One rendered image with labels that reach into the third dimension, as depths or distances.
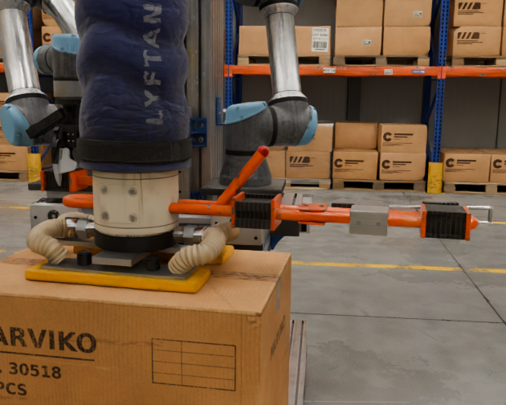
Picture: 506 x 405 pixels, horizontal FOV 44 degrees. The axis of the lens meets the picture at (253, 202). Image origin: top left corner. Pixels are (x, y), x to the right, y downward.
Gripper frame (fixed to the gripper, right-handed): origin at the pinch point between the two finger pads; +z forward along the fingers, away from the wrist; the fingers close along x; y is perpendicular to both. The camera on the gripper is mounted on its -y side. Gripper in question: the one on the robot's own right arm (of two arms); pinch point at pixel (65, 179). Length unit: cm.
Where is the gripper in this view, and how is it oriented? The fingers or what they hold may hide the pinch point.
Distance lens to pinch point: 166.2
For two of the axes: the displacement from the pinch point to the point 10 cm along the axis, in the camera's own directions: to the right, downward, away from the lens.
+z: -0.1, 9.8, 1.8
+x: 2.0, -1.7, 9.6
